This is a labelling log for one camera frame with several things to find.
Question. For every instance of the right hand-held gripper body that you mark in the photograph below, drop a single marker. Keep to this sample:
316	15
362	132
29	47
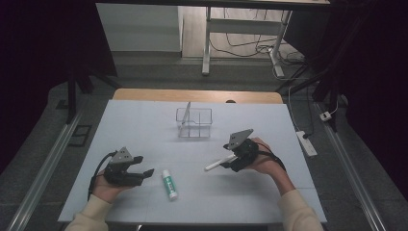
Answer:
245	154

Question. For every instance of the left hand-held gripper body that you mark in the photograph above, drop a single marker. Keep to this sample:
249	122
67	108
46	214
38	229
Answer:
120	166

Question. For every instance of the white table cover sheet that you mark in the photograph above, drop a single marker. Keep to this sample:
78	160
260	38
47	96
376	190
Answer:
144	128

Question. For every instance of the green and white glue stick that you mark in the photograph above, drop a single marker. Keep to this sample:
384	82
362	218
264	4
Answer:
170	186

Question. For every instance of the white power strip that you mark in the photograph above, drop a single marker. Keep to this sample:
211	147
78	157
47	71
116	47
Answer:
306	144

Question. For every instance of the small white adapter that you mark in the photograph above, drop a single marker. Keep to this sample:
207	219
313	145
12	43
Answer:
325	116

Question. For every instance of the black metal stand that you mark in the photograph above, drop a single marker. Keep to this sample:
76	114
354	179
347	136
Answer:
324	89
71	96

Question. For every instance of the person's left hand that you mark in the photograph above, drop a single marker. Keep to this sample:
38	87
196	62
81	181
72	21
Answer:
106	192

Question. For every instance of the clear acrylic organizer box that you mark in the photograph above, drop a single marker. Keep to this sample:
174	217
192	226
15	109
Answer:
205	127

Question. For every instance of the dark curtain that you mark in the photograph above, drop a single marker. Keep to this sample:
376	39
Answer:
375	80
38	64

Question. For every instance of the person's right hand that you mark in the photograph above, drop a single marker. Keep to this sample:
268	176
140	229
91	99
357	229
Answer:
266	163

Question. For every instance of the white pen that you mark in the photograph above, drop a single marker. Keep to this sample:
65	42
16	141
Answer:
185	118
215	165

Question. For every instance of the wooden table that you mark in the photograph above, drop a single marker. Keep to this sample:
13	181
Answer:
192	95

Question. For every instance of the white desk frame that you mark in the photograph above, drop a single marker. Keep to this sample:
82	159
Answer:
243	26

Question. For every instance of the aluminium floor rail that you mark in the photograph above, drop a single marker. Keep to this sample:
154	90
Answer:
41	176
352	173

